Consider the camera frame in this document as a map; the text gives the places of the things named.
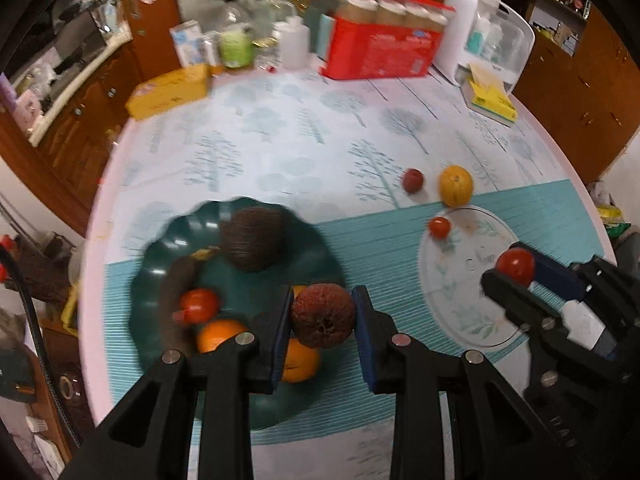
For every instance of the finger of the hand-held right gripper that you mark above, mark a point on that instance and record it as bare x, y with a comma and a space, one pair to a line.
520, 305
555, 275

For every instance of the jar with white lid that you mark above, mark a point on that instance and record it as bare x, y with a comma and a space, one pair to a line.
417, 15
391, 11
357, 9
438, 21

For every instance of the red cherry tomato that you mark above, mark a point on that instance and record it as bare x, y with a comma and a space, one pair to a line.
199, 305
440, 227
515, 266

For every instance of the orange tangerine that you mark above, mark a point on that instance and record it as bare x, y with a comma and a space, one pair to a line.
220, 336
302, 365

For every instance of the large yellow orange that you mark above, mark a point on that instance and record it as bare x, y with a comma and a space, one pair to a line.
456, 186

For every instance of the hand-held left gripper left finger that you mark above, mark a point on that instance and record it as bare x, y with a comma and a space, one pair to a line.
275, 345

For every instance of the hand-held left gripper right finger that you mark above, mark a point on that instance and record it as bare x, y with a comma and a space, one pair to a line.
364, 345

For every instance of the red plastic package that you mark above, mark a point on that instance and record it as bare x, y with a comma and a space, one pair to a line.
380, 55

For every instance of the small glass jar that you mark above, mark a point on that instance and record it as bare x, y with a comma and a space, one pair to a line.
266, 56

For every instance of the wooden lower kitchen cabinet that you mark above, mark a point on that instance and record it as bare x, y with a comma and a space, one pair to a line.
80, 130

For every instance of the white and blue carton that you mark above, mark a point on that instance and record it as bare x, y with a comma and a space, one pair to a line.
185, 45

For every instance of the white squeeze bottle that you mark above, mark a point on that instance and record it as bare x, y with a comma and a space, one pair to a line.
291, 47

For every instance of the small yellow-orange citrus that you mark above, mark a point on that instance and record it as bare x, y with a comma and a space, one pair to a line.
298, 291

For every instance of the yellow tin box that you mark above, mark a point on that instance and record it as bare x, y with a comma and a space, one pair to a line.
167, 91

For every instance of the dark green scalloped plate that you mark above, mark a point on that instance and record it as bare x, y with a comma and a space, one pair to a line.
312, 260

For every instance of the wooden sideboard cabinet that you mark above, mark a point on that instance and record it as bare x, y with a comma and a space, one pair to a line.
585, 105

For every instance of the box of packaging waste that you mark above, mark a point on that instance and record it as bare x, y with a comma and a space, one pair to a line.
612, 212

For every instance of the dark brown avocado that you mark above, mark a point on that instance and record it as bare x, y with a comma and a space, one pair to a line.
252, 240

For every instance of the white plastic appliance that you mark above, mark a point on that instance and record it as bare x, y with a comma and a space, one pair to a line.
457, 20

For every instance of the small metal can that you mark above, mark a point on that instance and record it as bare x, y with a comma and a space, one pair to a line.
211, 50

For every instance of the yellow sponge pack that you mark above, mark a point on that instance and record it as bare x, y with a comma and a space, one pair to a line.
492, 97

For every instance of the dark red wrinkled plum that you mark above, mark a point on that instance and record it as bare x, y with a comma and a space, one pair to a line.
322, 315
414, 181

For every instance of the green label glass bottle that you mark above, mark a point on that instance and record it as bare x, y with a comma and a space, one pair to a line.
236, 47

